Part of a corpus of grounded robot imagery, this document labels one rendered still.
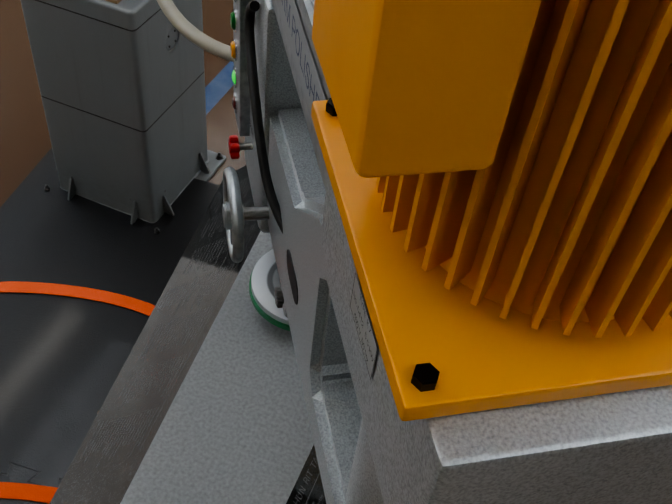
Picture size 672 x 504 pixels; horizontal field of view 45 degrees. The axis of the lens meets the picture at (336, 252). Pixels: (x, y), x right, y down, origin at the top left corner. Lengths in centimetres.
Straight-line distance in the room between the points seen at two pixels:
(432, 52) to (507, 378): 21
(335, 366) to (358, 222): 48
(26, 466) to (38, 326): 48
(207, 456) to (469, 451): 102
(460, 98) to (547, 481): 25
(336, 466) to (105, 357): 168
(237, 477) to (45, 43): 167
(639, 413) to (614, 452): 3
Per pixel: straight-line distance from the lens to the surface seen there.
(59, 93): 280
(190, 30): 181
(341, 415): 100
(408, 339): 48
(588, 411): 50
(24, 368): 262
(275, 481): 143
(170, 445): 147
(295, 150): 109
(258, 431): 147
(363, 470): 81
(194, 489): 142
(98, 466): 158
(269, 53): 112
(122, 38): 250
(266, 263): 163
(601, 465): 52
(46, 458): 244
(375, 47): 34
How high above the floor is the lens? 210
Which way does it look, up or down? 47 degrees down
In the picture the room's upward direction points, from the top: 7 degrees clockwise
